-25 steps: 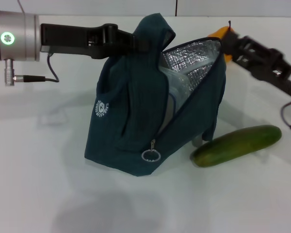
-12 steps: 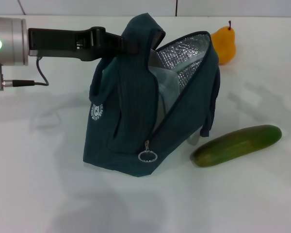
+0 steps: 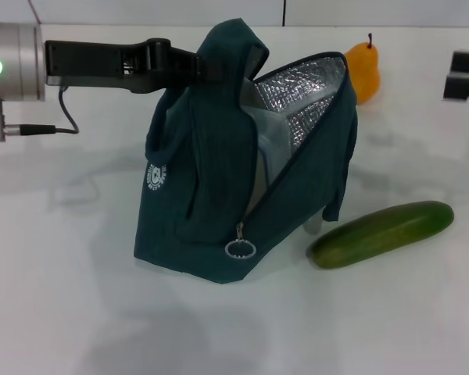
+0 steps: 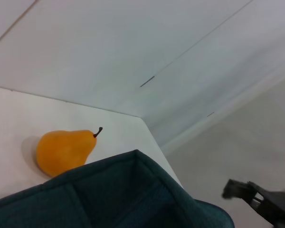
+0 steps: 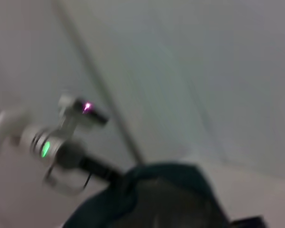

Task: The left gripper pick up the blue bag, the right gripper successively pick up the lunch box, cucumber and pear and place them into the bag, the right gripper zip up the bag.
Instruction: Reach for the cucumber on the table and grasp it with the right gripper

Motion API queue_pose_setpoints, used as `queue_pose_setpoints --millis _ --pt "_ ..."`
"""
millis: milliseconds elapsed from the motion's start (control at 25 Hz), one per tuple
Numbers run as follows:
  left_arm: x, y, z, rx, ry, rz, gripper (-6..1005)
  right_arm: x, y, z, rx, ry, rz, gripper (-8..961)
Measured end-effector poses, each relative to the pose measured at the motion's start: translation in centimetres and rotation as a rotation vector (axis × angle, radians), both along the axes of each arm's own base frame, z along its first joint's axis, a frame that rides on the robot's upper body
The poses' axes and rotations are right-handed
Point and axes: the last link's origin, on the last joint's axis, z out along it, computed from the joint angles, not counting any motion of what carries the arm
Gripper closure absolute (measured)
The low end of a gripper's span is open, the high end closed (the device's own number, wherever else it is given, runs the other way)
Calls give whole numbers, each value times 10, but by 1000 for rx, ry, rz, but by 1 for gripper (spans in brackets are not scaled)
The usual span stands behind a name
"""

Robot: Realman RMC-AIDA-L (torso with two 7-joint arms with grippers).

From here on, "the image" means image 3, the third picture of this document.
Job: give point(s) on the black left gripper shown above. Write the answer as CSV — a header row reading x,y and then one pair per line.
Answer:
x,y
94,62

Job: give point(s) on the orange yellow pear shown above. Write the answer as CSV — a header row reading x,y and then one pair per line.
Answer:
x,y
365,74

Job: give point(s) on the clear plastic container blue rim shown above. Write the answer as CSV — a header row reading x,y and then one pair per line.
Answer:
x,y
269,148

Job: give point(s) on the dark teal insulated lunch bag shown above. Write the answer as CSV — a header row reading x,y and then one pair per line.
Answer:
x,y
172,218

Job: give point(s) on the green cucumber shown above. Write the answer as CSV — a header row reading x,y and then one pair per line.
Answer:
x,y
379,234

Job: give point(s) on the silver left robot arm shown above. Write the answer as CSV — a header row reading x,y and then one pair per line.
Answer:
x,y
15,62

